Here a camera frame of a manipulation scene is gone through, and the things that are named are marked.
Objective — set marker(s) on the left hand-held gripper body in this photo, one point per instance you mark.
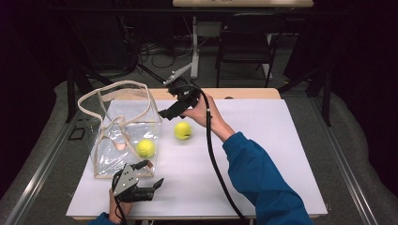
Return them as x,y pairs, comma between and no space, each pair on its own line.
126,181

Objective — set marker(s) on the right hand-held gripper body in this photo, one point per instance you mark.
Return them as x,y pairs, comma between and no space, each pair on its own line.
186,97

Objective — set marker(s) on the yellow tennis ball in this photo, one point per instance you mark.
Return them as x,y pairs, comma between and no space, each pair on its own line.
182,130
145,148

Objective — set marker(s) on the clear tote bag beige trim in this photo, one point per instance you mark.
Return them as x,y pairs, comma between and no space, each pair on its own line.
119,156

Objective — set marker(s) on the person's right hand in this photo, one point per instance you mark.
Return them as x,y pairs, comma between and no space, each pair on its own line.
200,114

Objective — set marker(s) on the person's left hand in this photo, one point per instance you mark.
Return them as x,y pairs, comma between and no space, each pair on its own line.
120,211

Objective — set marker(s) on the black folding chair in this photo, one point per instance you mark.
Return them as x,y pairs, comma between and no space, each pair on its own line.
247,40

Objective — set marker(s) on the white table cover sheet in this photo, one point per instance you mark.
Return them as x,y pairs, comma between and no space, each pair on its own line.
266,150

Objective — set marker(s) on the light desk with white legs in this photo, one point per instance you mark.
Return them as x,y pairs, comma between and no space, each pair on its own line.
241,3

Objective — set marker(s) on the aluminium floor rail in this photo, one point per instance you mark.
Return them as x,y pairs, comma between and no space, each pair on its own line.
344,162
37,175

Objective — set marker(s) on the black metal stand frame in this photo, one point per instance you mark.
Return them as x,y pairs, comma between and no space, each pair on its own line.
327,93
70,90

